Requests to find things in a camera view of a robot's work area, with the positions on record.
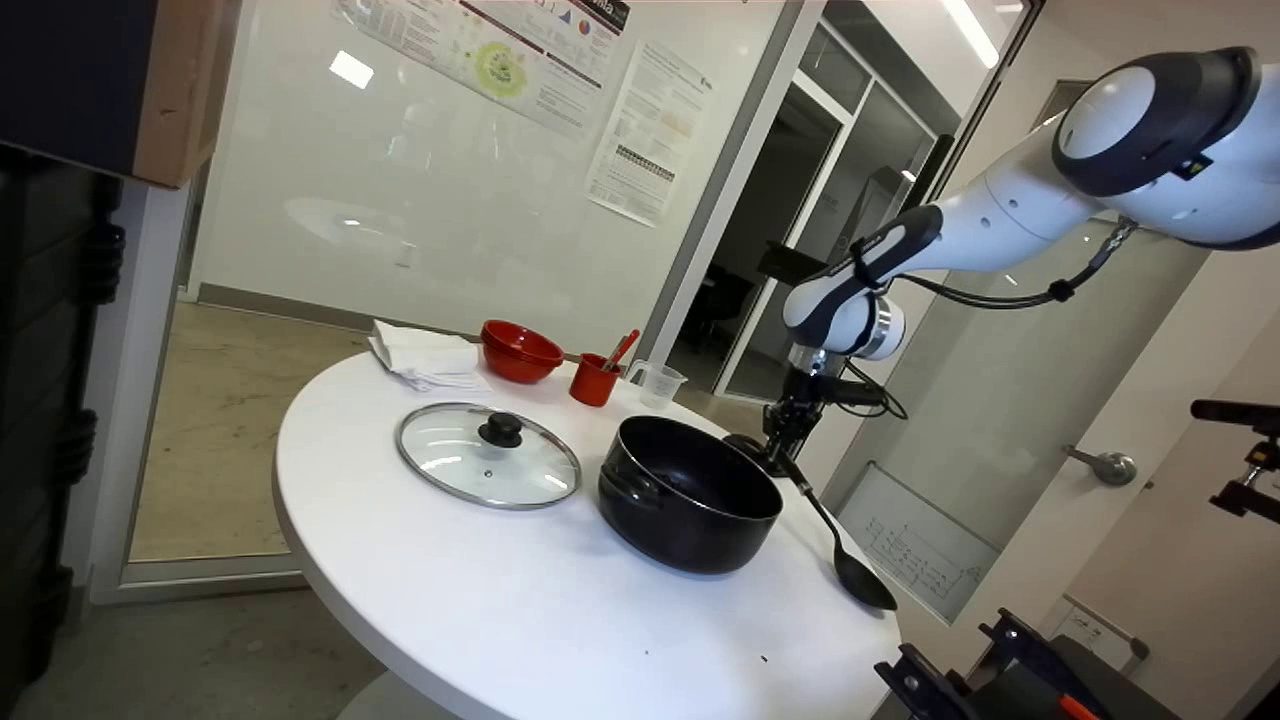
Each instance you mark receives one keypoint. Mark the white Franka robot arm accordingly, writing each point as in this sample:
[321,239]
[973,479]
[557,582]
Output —
[1066,172]

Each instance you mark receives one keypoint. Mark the black cooking pot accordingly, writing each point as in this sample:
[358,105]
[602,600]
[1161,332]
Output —
[685,514]

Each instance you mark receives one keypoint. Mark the black cabinet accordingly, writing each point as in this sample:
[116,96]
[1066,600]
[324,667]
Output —
[47,401]

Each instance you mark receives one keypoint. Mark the red bowl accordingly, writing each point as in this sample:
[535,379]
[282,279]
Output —
[523,354]

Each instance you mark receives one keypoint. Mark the black ladle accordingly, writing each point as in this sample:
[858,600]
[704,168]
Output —
[845,554]

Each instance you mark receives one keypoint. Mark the glass lid with black knob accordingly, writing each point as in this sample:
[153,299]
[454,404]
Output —
[467,463]

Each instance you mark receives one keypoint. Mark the wall poster with green circle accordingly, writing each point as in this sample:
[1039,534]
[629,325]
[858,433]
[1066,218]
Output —
[503,63]

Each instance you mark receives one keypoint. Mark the white cloth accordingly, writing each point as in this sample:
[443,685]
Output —
[423,354]

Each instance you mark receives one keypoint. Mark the red mug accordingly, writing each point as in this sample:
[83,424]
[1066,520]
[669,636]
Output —
[595,383]

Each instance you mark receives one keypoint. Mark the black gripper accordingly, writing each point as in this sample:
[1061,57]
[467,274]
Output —
[805,401]

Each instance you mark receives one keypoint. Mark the clear plastic measuring cup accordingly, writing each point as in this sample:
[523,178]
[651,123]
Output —
[656,385]

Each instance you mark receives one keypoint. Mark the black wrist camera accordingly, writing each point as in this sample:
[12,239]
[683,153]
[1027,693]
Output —
[861,388]

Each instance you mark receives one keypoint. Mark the white printed paper notice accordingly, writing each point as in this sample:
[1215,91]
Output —
[654,132]

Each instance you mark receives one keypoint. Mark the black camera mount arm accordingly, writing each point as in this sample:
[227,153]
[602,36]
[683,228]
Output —
[1245,463]

